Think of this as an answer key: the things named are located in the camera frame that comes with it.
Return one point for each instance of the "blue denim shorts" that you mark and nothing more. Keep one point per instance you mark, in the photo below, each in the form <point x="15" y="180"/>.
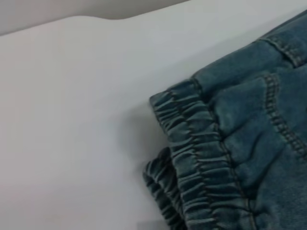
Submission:
<point x="239" y="155"/>

